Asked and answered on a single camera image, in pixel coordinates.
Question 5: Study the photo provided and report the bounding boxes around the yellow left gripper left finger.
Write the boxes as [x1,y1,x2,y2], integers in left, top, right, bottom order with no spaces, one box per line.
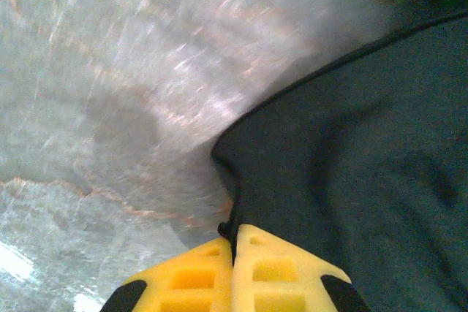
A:
[100,237,235,312]

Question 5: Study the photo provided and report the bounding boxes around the black t-shirt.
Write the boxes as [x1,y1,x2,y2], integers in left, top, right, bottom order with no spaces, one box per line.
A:
[211,0,468,312]

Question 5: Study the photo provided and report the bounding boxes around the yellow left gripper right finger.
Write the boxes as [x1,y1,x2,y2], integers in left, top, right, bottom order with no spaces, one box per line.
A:
[232,224,370,312]

